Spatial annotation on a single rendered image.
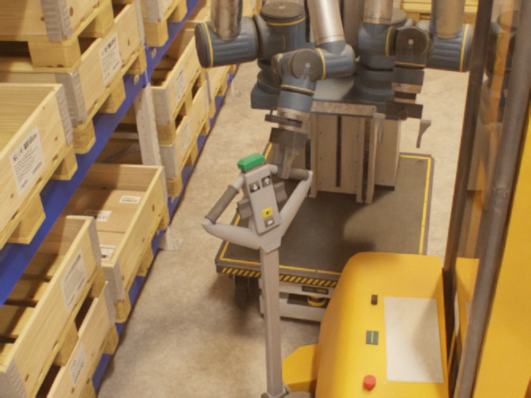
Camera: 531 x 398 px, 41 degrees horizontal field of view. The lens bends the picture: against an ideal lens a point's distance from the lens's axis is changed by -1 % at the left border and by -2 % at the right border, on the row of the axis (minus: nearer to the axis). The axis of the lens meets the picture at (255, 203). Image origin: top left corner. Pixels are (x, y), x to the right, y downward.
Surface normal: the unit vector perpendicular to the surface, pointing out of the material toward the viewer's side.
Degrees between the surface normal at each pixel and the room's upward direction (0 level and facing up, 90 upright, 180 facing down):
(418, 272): 0
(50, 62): 90
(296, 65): 63
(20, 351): 90
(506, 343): 90
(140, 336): 0
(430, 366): 0
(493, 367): 90
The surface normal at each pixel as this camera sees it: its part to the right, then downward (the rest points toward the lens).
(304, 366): -0.40, -0.78
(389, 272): -0.04, -0.81
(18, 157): 0.99, 0.05
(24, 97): -0.15, 0.58
